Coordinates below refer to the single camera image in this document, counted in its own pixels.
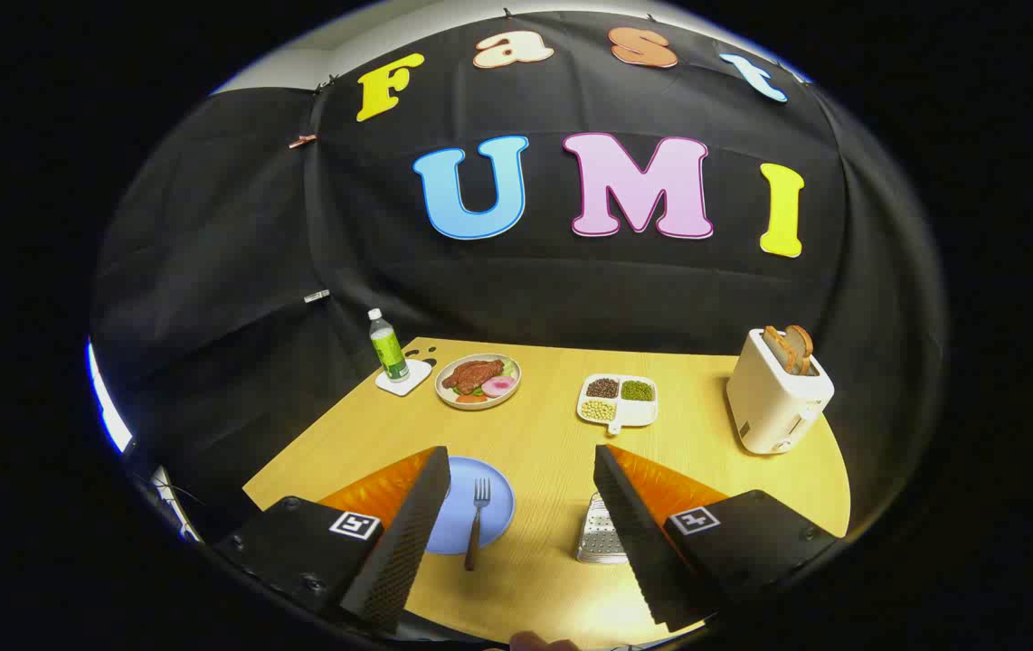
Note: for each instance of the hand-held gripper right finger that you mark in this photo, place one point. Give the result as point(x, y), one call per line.
point(639, 542)

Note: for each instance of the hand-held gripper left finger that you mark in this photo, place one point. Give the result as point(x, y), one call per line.
point(408, 542)

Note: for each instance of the perforated metal basket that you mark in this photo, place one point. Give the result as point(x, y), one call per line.
point(598, 538)

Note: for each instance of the blue plate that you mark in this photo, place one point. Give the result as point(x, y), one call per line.
point(453, 526)

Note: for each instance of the white divided tray of beans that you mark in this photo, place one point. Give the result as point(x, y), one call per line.
point(636, 414)

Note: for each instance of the white square coaster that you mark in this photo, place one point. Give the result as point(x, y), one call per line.
point(418, 372)

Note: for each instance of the plate of meat and vegetables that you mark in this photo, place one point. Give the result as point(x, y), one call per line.
point(478, 375)

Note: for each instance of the white toaster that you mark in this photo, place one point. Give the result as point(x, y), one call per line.
point(770, 407)

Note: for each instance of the clear bottle with green label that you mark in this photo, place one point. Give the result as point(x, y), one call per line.
point(387, 353)

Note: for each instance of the toast bread slice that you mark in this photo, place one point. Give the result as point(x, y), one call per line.
point(774, 348)
point(802, 348)

